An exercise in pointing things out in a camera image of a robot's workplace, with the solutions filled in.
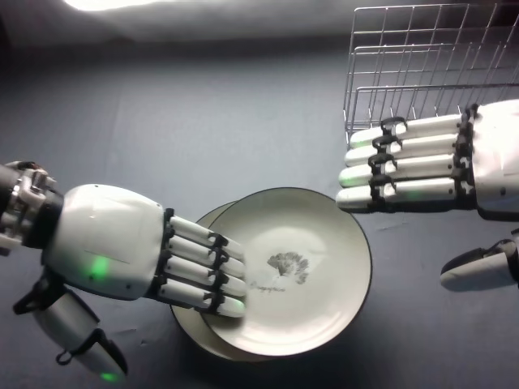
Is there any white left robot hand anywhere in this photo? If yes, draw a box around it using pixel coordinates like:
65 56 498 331
14 182 248 384

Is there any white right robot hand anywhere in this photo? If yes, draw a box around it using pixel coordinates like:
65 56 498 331
335 100 519 293

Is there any white plate with black rim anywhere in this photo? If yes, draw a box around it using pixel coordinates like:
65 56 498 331
204 186 373 363
169 199 252 361

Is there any silver wire dish rack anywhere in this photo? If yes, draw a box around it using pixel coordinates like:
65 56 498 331
343 6 519 145

